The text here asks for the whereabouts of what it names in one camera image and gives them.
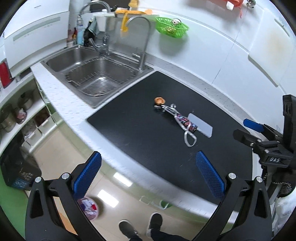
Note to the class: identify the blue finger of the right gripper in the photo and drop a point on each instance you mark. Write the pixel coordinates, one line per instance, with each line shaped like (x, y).
(246, 138)
(253, 125)

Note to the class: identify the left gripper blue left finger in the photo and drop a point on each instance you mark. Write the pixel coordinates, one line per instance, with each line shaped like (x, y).
(84, 174)

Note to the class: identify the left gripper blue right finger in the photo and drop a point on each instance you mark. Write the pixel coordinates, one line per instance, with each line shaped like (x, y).
(211, 176)

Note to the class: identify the white plastic lid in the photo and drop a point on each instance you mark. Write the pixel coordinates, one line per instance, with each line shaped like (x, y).
(202, 126)

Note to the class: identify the colourful patterned pouch with ribbon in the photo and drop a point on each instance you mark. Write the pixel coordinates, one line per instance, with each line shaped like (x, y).
(186, 125)

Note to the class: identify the brown round cookie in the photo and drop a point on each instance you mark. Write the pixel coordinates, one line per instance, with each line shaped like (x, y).
(159, 101)

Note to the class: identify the crumpled white paper trash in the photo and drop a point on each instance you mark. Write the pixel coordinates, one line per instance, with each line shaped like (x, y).
(89, 208)

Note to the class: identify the pink round waste basket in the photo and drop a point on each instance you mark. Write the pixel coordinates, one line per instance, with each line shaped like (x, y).
(94, 217)

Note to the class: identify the left black shoe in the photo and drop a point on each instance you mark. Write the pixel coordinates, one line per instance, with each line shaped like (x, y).
(128, 230)

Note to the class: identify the black shoe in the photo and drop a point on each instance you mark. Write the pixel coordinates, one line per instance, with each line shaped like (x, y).
(155, 223)
(128, 230)

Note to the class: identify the black and blue recycling bin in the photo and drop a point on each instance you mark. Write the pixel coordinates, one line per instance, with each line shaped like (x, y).
(19, 169)

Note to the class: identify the white storage box right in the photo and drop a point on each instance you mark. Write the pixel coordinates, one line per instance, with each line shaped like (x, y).
(45, 124)

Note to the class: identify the white storage box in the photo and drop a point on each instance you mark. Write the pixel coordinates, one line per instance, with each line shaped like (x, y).
(31, 135)
(45, 124)

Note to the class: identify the white storage box left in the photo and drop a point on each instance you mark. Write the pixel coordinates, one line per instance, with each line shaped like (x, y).
(31, 135)

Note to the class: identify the right black shoe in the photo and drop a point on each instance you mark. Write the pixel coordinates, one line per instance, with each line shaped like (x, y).
(155, 223)

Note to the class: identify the black countertop mat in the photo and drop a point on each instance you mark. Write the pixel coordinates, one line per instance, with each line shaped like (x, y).
(156, 141)

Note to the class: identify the white open shelf unit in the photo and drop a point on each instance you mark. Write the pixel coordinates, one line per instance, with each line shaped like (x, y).
(16, 118)

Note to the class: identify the steel pot on shelf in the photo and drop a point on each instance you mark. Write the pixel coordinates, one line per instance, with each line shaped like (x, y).
(26, 100)

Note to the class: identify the stainless steel sink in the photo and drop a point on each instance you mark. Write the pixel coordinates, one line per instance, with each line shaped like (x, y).
(60, 63)

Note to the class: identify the tall chrome faucet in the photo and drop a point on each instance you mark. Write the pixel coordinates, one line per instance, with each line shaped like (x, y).
(142, 33)

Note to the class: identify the red kettle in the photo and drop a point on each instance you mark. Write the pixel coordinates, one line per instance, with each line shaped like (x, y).
(5, 74)

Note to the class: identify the chrome mixer faucet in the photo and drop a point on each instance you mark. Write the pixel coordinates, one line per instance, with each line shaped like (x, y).
(92, 31)

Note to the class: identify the white countertop dishwasher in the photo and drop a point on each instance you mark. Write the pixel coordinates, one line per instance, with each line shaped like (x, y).
(37, 29)

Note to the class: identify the yellow sink caddy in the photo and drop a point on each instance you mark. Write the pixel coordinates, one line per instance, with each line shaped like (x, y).
(127, 14)

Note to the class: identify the steel wire sink basket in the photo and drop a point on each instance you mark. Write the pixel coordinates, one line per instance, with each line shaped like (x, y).
(99, 76)

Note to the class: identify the green plastic wall basket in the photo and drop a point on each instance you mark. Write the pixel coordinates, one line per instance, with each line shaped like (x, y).
(171, 27)

